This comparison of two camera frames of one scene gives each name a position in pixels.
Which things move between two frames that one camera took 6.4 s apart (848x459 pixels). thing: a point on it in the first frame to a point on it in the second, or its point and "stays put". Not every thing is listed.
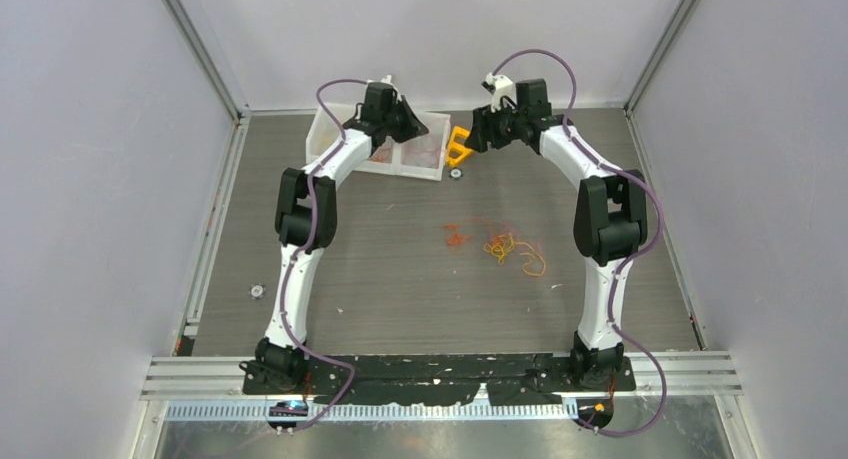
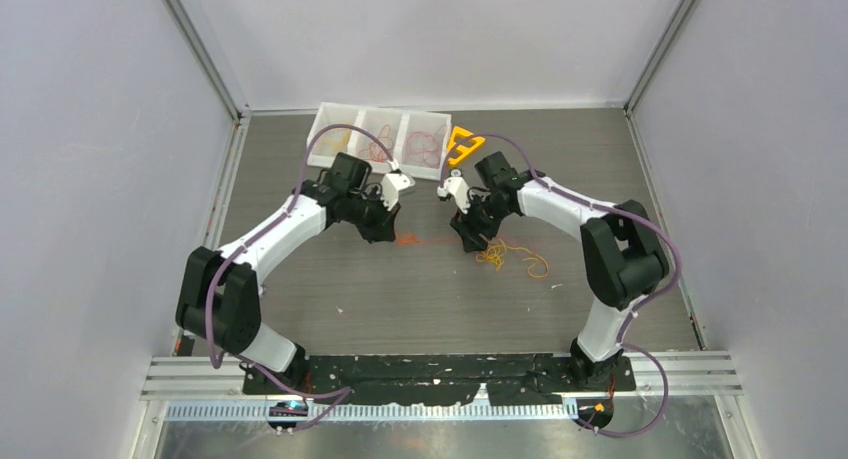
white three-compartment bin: (422, 156) stays put
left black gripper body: (387, 121) to (370, 215)
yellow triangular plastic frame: (465, 151) stays put
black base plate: (414, 380) stays put
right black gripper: (483, 120) to (469, 228)
